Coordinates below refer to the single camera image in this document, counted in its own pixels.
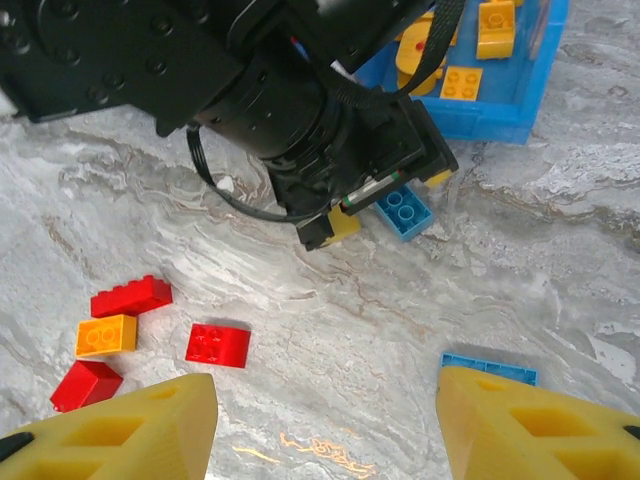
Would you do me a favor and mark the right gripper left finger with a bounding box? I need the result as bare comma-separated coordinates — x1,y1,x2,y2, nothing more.
0,372,219,480

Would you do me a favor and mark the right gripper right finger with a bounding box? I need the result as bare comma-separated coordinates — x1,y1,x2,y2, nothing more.
434,365,640,480

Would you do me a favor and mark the light blue small brick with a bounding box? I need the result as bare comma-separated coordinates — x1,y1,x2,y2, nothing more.
439,351,540,387

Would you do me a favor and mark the red sloped brick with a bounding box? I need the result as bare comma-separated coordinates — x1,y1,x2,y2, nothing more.
184,322,252,370

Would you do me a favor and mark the orange round brick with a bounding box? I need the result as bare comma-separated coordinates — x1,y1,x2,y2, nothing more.
394,12,459,97

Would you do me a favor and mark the red rectangular brick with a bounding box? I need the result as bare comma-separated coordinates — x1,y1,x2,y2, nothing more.
49,359,125,414

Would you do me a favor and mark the red long brick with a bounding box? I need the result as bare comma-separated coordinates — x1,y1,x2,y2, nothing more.
90,274,174,319

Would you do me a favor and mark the yellow round-top block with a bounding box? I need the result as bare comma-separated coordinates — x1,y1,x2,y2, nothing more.
474,0,517,61

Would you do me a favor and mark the blue three-compartment bin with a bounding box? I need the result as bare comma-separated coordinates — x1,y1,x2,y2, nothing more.
349,0,571,146

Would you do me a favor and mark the orange small square brick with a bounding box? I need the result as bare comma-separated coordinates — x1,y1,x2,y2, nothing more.
74,314,138,358

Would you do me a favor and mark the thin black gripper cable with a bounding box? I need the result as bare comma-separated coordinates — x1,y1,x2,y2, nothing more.
185,124,301,224

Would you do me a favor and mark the black braided cable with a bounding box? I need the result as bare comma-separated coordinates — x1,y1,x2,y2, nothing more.
327,0,467,109

